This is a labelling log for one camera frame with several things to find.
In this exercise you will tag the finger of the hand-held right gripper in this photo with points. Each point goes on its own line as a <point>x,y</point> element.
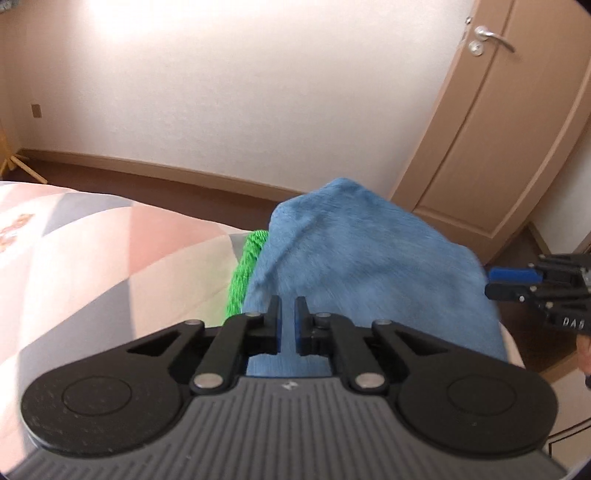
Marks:
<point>512,275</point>
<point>505,291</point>

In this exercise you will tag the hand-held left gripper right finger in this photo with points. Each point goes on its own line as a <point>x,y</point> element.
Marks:
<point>300,327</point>

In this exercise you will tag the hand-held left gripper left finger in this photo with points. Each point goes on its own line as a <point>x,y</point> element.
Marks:
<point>276,327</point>

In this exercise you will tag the blue jeans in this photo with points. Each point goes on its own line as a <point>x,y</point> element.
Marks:
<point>360,249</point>

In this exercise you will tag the person's right hand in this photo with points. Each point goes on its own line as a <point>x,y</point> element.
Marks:
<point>585,357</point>

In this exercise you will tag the green knit garment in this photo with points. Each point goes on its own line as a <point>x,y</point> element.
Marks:
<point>244,267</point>

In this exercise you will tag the light wooden door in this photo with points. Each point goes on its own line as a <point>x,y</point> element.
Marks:
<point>485,138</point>

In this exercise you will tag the brown baseboard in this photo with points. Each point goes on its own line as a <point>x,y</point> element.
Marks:
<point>184,173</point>

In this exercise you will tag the patchwork bear print blanket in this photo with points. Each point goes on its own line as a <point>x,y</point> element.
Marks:
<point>92,258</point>

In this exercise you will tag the silver door lock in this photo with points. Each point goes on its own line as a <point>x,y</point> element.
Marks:
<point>474,47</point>

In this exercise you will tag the brown wall socket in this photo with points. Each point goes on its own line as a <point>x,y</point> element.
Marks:
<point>36,110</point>

